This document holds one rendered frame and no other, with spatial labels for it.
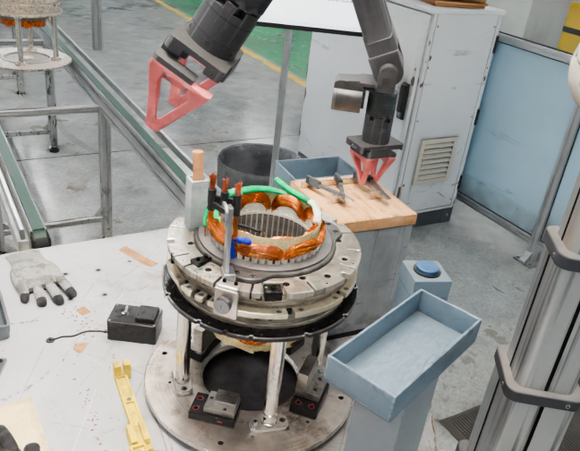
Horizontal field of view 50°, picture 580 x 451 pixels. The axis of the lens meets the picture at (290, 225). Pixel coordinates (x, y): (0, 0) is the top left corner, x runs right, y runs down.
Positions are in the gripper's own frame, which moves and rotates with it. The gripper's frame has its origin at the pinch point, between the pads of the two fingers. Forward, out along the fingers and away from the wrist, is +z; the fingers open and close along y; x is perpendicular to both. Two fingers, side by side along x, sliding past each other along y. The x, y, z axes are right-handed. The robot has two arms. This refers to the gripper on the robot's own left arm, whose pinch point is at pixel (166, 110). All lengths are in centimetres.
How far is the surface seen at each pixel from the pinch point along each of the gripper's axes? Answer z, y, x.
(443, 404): 84, -117, 131
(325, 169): 21, -73, 32
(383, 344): 15.5, -11.2, 43.9
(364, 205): 14, -50, 38
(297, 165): 23, -69, 25
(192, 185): 18.5, -23.4, 7.6
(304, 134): 101, -318, 52
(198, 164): 15.4, -24.5, 6.4
